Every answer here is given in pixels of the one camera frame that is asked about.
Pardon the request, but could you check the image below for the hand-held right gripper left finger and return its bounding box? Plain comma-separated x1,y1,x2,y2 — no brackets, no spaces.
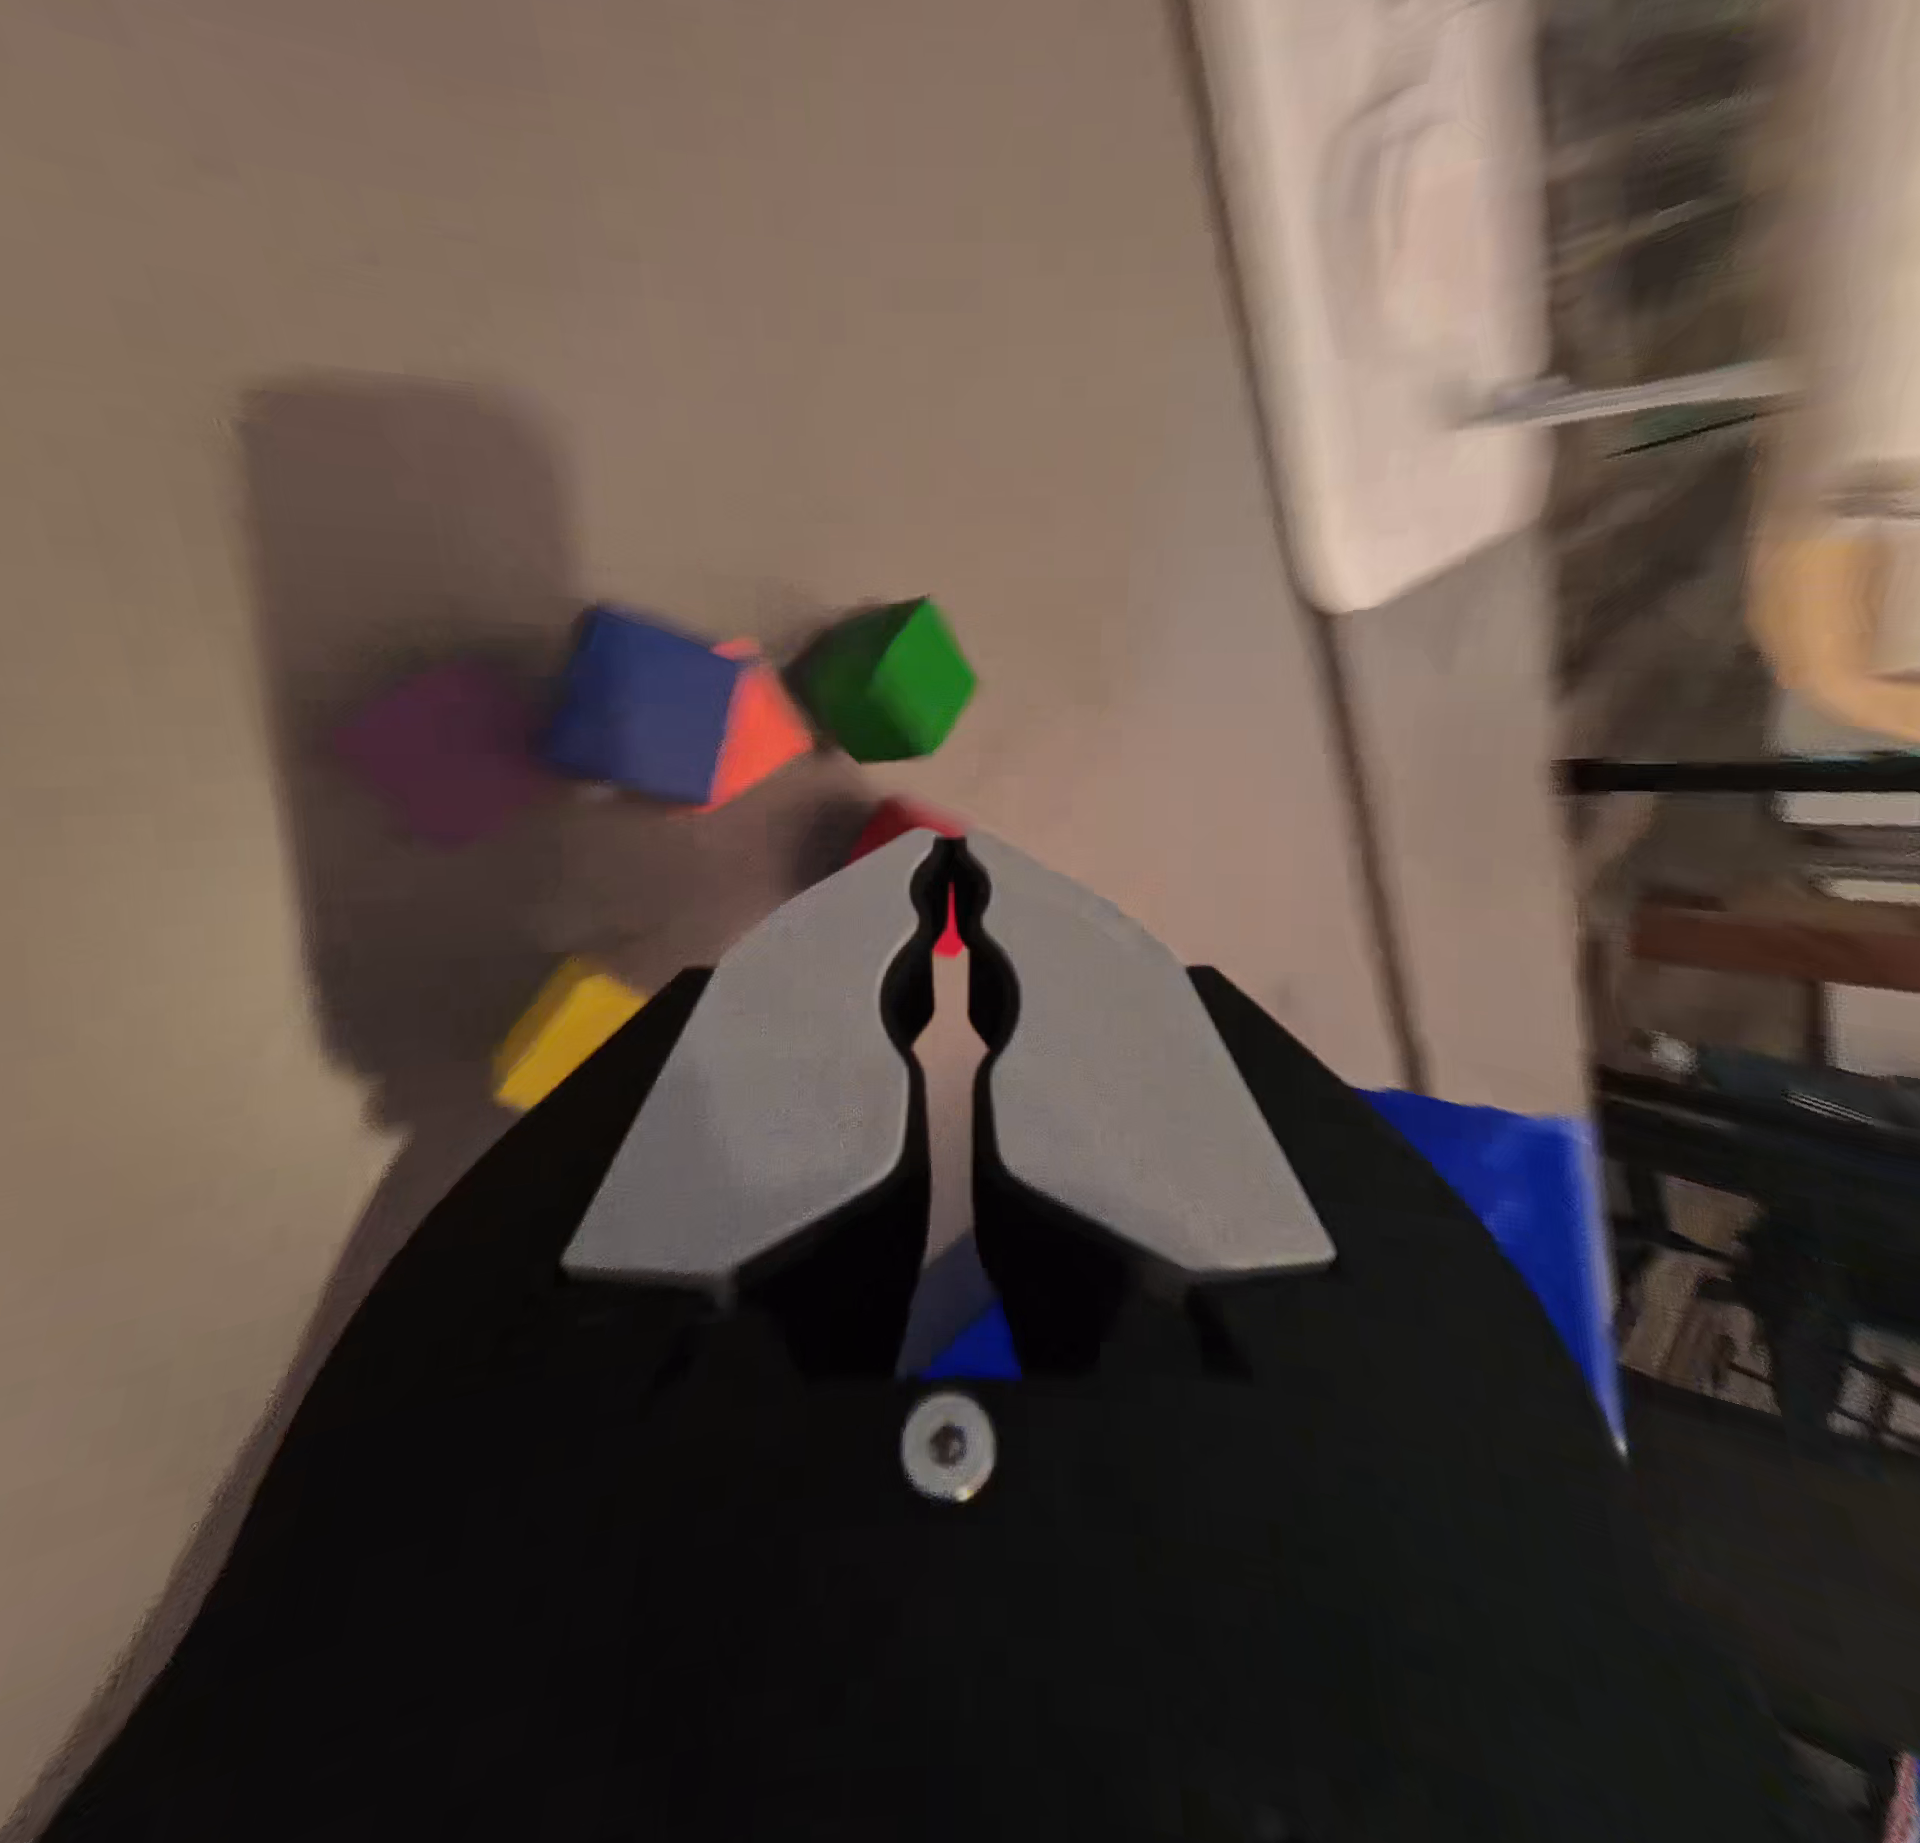
561,828,946,1313

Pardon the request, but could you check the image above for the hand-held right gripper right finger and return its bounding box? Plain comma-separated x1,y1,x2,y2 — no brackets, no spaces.
961,828,1338,1298

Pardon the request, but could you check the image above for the yellow wooden cube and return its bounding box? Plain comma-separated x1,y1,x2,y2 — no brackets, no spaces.
492,959,647,1110

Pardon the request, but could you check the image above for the red wooden cube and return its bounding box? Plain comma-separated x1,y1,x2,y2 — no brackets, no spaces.
846,797,968,963

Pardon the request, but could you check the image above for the blue plastic bin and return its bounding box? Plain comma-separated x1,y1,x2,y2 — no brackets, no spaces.
897,1085,1632,1462

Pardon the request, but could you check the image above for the orange wooden cube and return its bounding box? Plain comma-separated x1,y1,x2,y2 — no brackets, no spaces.
706,642,816,812

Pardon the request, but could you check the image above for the blue wooden cube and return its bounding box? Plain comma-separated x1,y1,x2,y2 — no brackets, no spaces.
541,604,738,810

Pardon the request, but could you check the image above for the green wooden cube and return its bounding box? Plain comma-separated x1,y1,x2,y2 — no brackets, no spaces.
787,598,977,765

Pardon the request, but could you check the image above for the purple wooden cube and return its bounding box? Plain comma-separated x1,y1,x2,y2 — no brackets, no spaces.
336,665,557,846

